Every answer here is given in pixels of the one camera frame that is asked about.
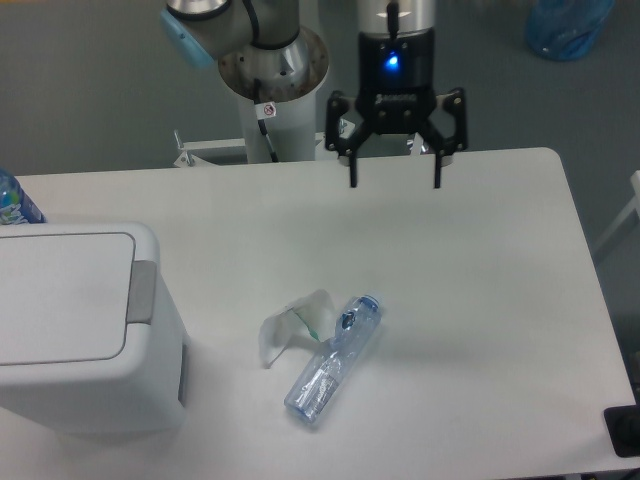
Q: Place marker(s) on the white trash can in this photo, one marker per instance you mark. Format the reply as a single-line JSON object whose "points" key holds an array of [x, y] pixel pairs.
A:
{"points": [[91, 339]]}

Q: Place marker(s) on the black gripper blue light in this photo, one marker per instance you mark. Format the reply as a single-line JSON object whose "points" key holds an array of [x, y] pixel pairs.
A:
{"points": [[396, 85]]}

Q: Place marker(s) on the white furniture frame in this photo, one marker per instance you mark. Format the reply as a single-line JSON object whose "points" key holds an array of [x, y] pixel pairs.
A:
{"points": [[621, 226]]}

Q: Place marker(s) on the blue plastic bag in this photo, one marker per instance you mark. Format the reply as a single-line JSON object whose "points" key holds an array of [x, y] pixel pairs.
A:
{"points": [[565, 30]]}

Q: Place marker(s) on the black device at table edge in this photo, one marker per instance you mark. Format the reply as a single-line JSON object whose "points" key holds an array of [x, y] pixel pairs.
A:
{"points": [[623, 426]]}

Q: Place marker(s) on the blue labelled bottle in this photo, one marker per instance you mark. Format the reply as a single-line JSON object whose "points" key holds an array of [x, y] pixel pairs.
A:
{"points": [[16, 206]]}

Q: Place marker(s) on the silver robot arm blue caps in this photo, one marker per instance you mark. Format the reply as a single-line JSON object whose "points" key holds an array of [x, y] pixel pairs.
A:
{"points": [[205, 31]]}

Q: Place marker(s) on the crushed clear plastic bottle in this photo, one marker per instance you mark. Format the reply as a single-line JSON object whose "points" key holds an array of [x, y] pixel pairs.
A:
{"points": [[356, 326]]}

